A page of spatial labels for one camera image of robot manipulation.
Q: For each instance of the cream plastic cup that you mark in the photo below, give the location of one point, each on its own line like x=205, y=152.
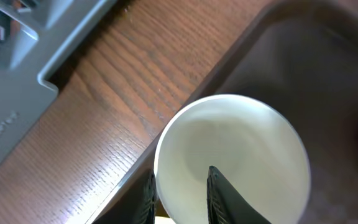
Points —
x=253, y=146

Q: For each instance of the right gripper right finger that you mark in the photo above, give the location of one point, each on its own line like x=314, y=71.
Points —
x=226, y=205

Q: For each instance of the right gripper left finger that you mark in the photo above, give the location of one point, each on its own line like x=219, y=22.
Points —
x=137, y=205

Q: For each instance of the grey plastic dish rack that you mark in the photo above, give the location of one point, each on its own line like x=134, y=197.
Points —
x=36, y=37

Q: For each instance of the dark brown serving tray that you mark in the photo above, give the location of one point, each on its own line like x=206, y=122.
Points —
x=301, y=59

